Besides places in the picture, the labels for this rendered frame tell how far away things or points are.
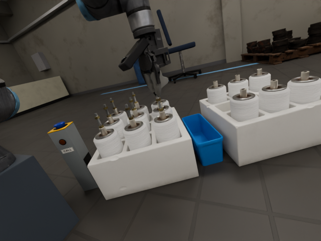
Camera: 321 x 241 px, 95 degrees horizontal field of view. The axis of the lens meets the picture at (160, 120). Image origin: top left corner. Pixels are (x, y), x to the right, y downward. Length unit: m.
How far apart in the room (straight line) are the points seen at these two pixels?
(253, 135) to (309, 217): 0.25
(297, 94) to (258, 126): 0.21
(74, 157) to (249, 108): 0.70
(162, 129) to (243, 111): 0.30
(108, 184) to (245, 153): 0.54
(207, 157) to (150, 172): 0.24
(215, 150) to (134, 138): 0.33
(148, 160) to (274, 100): 0.51
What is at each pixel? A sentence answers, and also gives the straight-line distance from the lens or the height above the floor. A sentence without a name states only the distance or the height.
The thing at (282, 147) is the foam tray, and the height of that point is 0.04.
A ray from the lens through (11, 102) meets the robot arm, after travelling 0.71.
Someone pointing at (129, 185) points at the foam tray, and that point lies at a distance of 0.65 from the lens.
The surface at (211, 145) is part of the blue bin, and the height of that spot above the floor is 0.10.
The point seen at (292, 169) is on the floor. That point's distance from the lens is 0.71.
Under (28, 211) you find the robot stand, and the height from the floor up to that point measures 0.17.
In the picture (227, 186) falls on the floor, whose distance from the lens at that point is 0.61.
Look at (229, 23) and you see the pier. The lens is 3.64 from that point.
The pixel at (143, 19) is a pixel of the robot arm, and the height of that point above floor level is 0.57.
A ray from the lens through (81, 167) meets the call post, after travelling 0.74.
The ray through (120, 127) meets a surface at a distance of 0.69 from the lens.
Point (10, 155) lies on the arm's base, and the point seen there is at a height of 0.32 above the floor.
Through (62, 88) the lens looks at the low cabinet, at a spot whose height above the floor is 0.35.
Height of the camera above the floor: 0.46
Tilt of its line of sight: 22 degrees down
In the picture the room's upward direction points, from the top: 16 degrees counter-clockwise
